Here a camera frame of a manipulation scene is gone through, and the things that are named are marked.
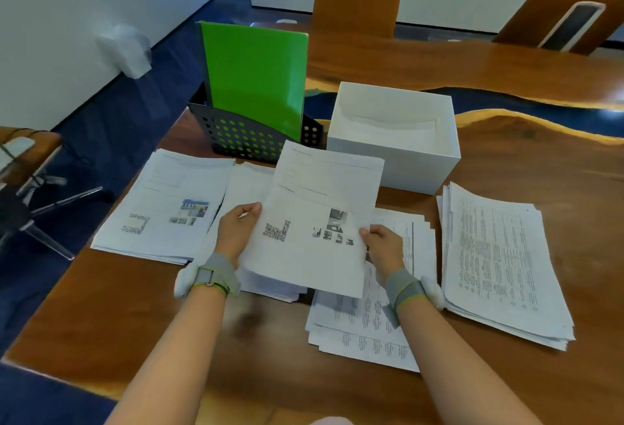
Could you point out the person's left forearm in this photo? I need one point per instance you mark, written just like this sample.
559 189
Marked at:
175 356

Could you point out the white papers inside box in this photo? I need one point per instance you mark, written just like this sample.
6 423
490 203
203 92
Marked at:
390 129

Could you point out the white open box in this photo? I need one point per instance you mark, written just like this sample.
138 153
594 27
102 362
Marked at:
399 161

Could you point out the person's right forearm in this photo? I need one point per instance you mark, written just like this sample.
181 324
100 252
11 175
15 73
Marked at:
458 371

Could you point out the person's left thumb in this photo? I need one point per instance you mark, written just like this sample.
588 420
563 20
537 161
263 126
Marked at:
249 209

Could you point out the messy text paper stack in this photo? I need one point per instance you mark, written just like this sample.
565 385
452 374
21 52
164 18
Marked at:
360 327

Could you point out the green folder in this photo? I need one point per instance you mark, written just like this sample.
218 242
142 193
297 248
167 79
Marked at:
253 78

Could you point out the person's left hand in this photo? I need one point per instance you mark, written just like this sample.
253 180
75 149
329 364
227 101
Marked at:
233 234

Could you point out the wooden panel with white-framed slot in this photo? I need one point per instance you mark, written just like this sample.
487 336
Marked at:
560 0

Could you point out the grey wristband with white tracker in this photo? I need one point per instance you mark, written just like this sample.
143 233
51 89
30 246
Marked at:
405 289
217 274

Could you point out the paper stack with blue picture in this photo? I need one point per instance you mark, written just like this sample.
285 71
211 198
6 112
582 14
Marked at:
161 205

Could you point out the printed paper sheet with pictures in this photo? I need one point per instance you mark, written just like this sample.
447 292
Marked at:
312 205

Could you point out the plain white paper stack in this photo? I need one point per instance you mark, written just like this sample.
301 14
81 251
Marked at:
243 185

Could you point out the thick dense text paper stack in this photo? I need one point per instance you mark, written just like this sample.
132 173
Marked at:
502 263

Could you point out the person's right hand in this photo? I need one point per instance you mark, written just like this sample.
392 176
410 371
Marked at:
387 251

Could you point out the person's right thumb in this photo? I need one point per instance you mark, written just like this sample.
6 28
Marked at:
370 232

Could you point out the office chair with metal base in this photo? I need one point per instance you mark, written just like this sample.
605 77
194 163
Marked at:
24 185

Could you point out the white wall-mounted device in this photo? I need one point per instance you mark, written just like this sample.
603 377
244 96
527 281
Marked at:
126 49

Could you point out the black perforated file holder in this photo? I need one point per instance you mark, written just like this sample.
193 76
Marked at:
234 134

